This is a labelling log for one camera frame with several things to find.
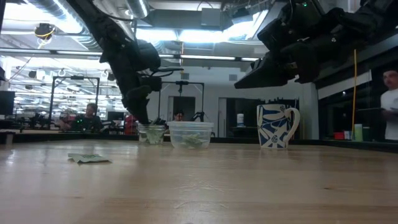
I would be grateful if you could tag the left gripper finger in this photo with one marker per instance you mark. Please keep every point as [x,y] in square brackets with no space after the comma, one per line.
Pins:
[134,113]
[144,115]

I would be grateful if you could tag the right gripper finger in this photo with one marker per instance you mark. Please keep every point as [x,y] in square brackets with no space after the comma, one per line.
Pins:
[270,62]
[270,77]

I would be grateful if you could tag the green white stevia packet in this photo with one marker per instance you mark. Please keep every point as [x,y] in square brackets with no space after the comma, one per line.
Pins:
[88,158]
[192,141]
[154,136]

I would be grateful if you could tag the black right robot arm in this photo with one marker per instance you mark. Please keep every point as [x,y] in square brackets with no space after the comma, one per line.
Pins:
[367,18]

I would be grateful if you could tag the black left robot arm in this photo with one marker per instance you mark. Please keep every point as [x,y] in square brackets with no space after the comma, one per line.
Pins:
[115,43]

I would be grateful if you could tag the red chair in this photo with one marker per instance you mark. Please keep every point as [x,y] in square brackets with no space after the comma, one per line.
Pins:
[130,124]

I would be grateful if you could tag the small clear glass cup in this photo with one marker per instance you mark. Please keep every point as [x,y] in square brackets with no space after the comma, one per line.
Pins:
[143,137]

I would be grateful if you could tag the person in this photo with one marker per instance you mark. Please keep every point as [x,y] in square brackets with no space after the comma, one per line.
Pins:
[178,116]
[87,119]
[390,109]

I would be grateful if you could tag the clear plastic round container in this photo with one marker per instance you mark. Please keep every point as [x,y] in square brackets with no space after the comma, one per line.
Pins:
[175,130]

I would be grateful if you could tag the white bottle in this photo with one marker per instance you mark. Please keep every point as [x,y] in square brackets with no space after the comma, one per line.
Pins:
[240,119]

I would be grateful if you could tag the long ceiling light bar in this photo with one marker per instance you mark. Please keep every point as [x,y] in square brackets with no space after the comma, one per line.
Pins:
[202,57]

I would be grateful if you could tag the grey ceiling unit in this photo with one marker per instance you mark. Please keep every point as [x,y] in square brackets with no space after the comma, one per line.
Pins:
[211,17]

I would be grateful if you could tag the red container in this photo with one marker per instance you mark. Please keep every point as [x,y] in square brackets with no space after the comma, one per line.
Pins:
[339,136]

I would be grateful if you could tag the green cup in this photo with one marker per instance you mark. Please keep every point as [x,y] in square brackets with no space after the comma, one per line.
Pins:
[358,132]

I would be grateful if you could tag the black monitor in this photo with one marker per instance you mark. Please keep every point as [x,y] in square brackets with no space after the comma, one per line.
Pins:
[7,102]

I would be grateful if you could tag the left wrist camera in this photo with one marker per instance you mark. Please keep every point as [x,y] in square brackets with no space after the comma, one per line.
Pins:
[152,84]

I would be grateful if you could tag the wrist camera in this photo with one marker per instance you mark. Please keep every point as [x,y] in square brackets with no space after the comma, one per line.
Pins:
[152,84]
[304,63]

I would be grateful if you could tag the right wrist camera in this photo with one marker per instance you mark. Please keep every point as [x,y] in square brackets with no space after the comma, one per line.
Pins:
[304,63]

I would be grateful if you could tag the black rig frame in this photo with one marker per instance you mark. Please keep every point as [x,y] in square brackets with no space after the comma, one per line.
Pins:
[182,83]
[74,77]

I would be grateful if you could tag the black aluminium table frame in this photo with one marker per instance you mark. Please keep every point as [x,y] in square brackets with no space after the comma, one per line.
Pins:
[62,137]

